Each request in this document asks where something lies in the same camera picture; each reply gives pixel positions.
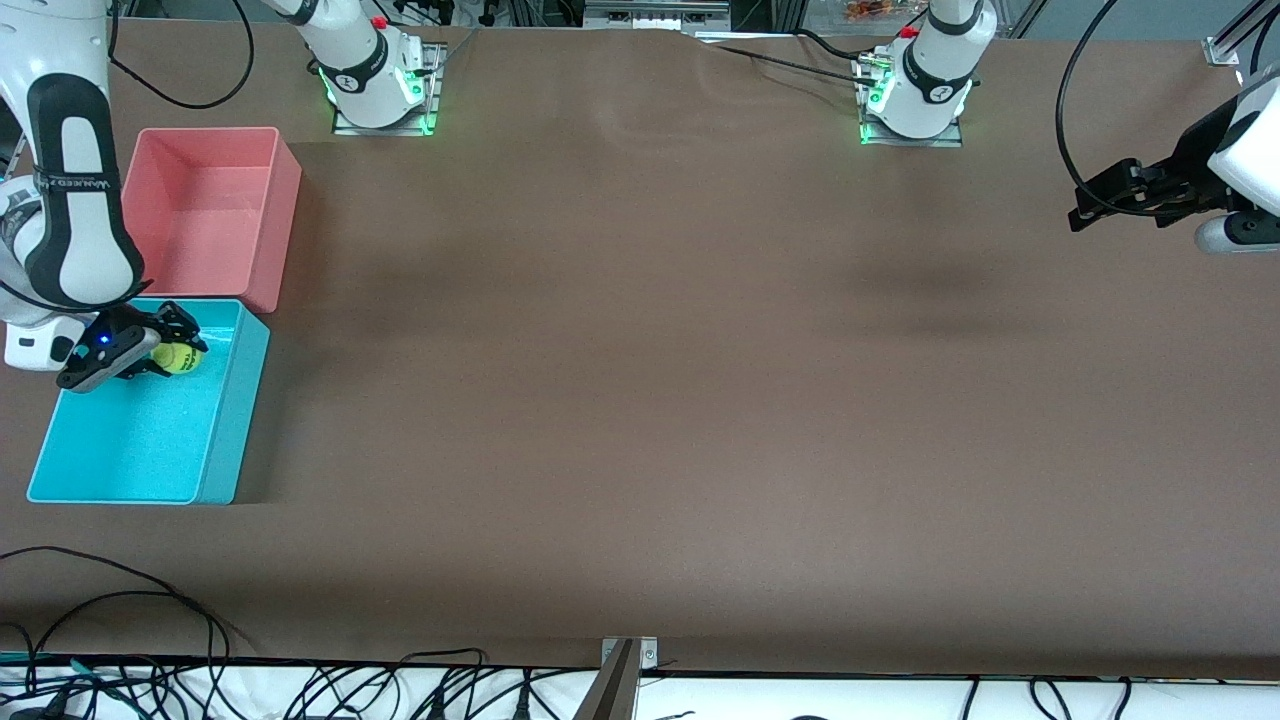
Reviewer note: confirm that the grey metal rail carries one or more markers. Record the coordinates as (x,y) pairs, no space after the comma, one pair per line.
(655,15)

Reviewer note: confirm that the aluminium frame corner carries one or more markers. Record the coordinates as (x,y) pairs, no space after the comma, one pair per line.
(1222,52)

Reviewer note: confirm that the yellow-green tennis ball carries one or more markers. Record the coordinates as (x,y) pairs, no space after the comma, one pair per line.
(180,360)

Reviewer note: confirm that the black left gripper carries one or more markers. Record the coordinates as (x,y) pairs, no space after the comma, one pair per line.
(1189,163)

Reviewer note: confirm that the blue plastic bin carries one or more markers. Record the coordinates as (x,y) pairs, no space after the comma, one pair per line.
(150,440)

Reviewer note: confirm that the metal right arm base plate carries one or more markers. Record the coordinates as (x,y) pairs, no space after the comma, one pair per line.
(436,110)

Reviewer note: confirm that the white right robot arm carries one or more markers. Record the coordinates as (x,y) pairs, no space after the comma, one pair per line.
(85,220)

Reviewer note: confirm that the small metal table bracket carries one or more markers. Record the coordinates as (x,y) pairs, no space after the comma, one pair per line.
(648,655)

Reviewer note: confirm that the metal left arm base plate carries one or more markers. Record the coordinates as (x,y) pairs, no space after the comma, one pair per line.
(920,142)

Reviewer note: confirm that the orange packaged items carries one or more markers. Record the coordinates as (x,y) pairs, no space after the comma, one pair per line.
(870,10)

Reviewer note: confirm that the pink plastic bin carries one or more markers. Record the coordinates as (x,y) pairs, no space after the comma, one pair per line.
(220,200)

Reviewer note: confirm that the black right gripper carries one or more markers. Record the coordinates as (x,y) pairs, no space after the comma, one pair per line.
(160,325)

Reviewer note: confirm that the dark metal bar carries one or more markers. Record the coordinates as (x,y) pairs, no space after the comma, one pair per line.
(610,695)

